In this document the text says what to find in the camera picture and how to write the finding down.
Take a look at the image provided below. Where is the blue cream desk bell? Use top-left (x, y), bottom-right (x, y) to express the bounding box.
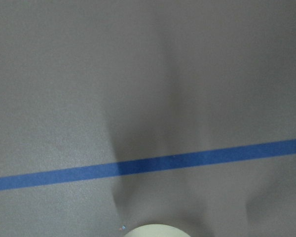
top-left (125, 224), bottom-right (190, 237)

